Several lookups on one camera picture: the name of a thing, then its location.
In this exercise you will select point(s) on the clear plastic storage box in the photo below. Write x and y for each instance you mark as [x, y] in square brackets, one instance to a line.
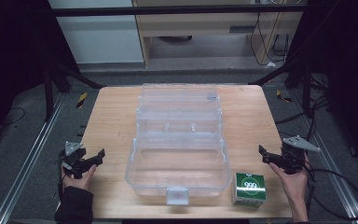
[180, 146]

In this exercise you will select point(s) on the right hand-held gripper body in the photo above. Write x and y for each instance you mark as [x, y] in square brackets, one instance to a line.
[295, 152]

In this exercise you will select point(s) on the aluminium floor rail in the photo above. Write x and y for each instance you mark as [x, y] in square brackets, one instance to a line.
[332, 161]
[28, 158]

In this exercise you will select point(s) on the black metal stand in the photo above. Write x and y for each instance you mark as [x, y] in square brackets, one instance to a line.
[56, 84]
[295, 74]

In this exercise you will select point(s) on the person's left hand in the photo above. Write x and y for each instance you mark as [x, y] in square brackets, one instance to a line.
[79, 180]

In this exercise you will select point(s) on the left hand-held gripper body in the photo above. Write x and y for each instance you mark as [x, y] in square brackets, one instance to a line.
[72, 155]

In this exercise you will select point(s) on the light wooden desk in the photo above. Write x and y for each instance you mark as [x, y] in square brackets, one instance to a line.
[199, 25]

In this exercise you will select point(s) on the green and white carton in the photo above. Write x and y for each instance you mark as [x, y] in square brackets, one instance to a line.
[250, 188]

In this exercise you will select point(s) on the person's right hand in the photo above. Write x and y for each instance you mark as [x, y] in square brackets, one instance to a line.
[292, 183]

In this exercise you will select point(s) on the white cabinet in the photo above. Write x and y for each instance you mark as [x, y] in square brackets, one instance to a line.
[101, 37]

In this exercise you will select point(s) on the black horizontal frame bar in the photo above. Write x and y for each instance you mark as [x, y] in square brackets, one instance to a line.
[167, 11]

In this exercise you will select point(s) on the yellow and black tape marker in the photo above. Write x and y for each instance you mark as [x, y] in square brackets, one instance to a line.
[283, 96]

